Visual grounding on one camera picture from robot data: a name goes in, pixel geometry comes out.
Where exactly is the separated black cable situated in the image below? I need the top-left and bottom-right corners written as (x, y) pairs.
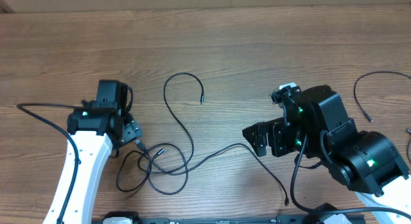
top-left (353, 71), bottom-right (411, 164)
top-left (137, 142), bottom-right (290, 207)

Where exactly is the black cable bundle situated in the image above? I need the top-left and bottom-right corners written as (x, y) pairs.
top-left (115, 72), bottom-right (206, 196)

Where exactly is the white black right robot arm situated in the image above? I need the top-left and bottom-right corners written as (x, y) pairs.
top-left (242, 83), bottom-right (410, 223)

